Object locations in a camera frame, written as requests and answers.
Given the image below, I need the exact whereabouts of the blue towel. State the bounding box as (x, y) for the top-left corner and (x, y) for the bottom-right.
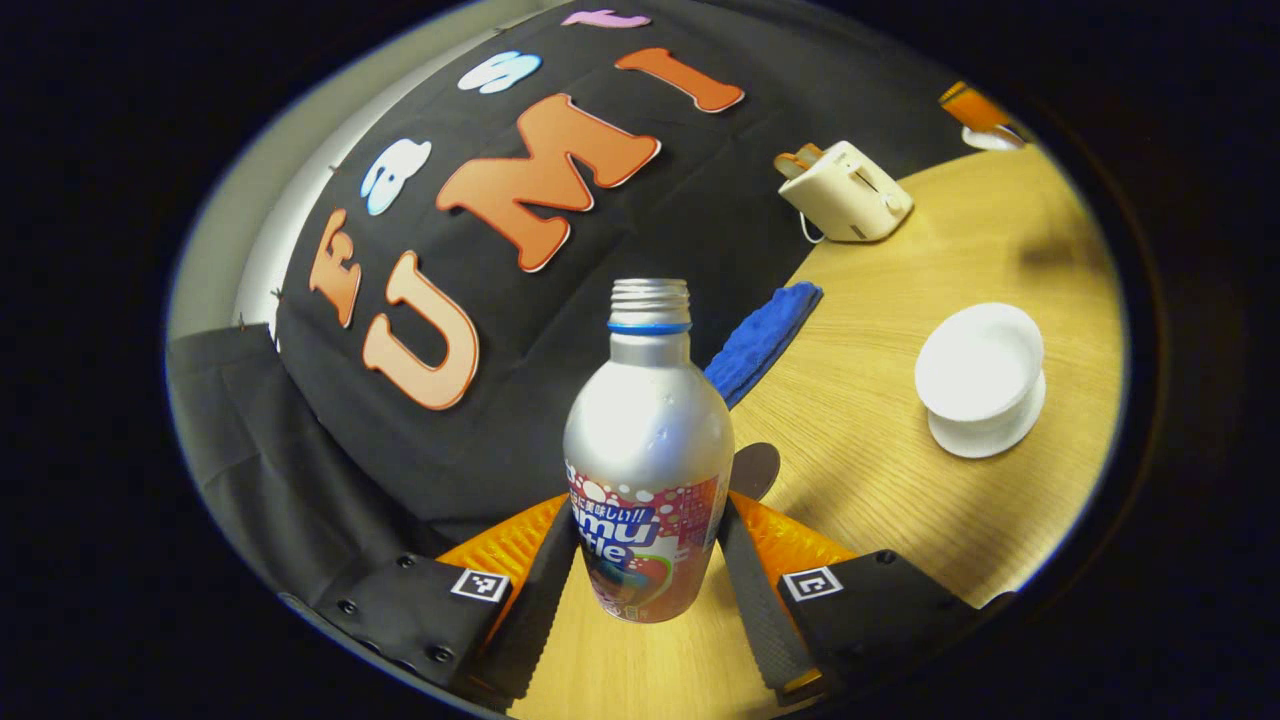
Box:
(703, 281), (824, 409)

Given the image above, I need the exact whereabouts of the white toaster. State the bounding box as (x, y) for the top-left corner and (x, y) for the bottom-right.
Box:
(778, 140), (914, 243)

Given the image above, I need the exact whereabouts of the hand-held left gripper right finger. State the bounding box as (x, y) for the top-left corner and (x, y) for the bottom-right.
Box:
(715, 490), (1016, 706)

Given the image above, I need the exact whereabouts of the silver water bottle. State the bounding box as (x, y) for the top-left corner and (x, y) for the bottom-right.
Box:
(563, 278), (736, 624)

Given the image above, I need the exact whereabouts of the black backdrop cloth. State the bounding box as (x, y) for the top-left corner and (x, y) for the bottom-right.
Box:
(165, 0), (1001, 601)

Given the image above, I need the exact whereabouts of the dark round coaster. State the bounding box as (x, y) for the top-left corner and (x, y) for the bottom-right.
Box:
(728, 442), (782, 503)

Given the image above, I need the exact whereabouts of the white teacup lid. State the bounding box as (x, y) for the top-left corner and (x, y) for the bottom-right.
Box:
(962, 125), (1029, 153)

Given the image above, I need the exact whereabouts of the white teacup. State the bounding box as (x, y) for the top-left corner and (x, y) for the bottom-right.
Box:
(915, 303), (1046, 422)

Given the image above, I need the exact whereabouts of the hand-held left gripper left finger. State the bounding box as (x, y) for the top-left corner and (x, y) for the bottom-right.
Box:
(285, 492), (581, 713)

